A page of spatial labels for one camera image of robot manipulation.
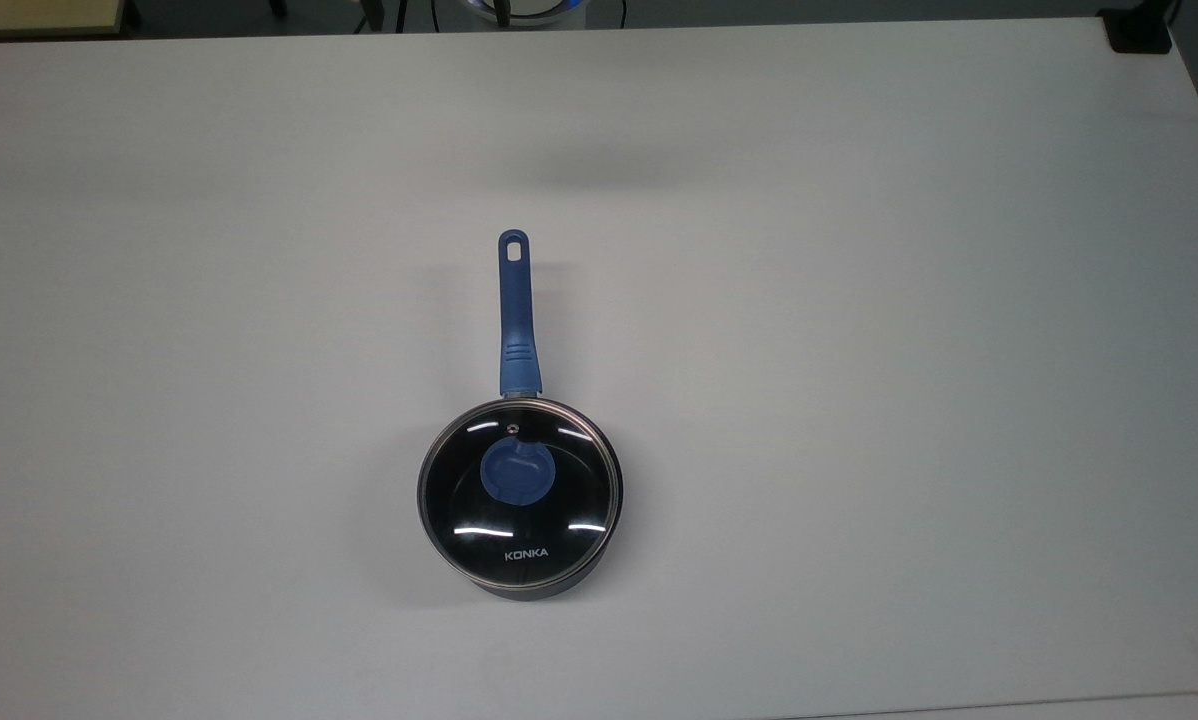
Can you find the glass lid with blue knob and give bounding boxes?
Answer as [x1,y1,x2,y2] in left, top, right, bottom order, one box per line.
[417,397,623,590]

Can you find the black table clamp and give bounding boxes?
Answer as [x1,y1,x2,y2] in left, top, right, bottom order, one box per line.
[1097,0,1182,55]

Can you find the yellowish wooden table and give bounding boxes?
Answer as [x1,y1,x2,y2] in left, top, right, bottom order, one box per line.
[0,0,128,39]

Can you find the dark saucepan with blue handle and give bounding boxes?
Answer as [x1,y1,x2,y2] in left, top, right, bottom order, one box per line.
[417,229,624,603]

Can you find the white robot base blue ring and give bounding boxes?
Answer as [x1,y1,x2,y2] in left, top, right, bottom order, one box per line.
[437,0,602,31]

